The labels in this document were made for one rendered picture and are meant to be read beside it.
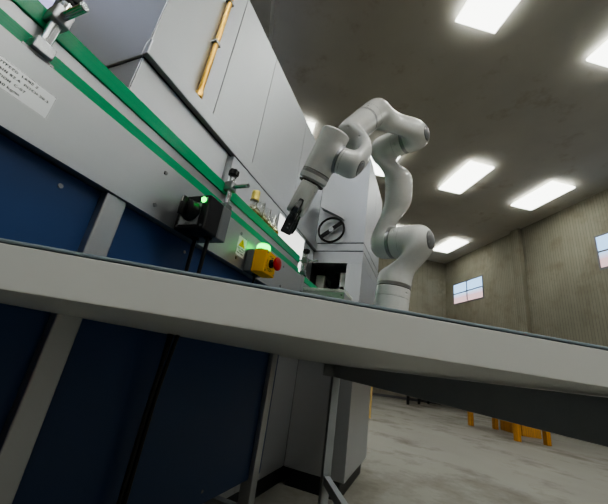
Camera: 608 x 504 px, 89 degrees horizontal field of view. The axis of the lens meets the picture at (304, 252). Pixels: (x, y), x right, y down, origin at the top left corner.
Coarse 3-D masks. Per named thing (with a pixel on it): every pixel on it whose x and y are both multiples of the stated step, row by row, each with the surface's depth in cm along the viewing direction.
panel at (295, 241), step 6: (282, 216) 178; (282, 222) 178; (282, 234) 178; (294, 234) 193; (288, 240) 185; (294, 240) 194; (300, 240) 202; (294, 246) 194; (300, 246) 203; (300, 252) 203; (300, 258) 203; (300, 264) 203
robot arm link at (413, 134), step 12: (372, 108) 101; (384, 108) 105; (384, 120) 108; (396, 120) 109; (408, 120) 110; (420, 120) 112; (396, 132) 110; (408, 132) 109; (420, 132) 109; (408, 144) 112; (420, 144) 112
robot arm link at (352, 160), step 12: (360, 108) 102; (348, 120) 95; (360, 120) 96; (372, 120) 99; (348, 132) 94; (360, 132) 91; (348, 144) 96; (360, 144) 89; (348, 156) 83; (360, 156) 84; (336, 168) 85; (348, 168) 83; (360, 168) 85
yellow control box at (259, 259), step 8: (248, 256) 92; (256, 256) 90; (264, 256) 90; (272, 256) 93; (248, 264) 90; (256, 264) 89; (264, 264) 89; (248, 272) 91; (256, 272) 90; (264, 272) 89; (272, 272) 93
